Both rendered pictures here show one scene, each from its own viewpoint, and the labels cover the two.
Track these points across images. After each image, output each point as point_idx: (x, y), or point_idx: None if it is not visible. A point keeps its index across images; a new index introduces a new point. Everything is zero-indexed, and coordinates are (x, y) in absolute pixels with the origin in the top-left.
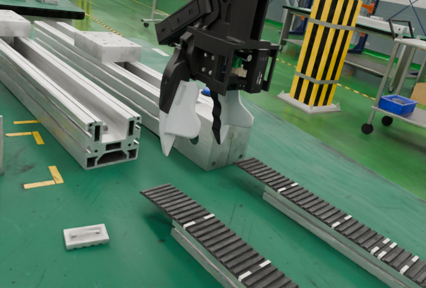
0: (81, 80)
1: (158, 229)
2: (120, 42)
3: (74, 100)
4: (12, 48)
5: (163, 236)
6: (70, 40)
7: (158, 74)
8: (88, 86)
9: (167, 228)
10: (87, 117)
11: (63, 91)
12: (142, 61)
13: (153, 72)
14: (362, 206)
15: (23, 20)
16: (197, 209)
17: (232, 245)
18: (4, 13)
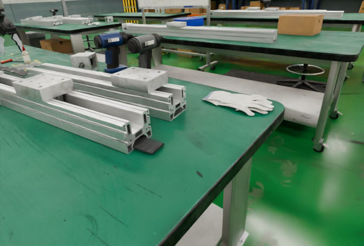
0: (54, 71)
1: (27, 76)
2: (30, 79)
3: (53, 65)
4: (105, 75)
5: (26, 75)
6: (83, 94)
7: (6, 86)
8: (50, 70)
9: (25, 76)
10: (46, 63)
11: (59, 66)
12: (2, 177)
13: (10, 87)
14: None
15: (115, 74)
16: (14, 71)
17: (9, 69)
18: (141, 76)
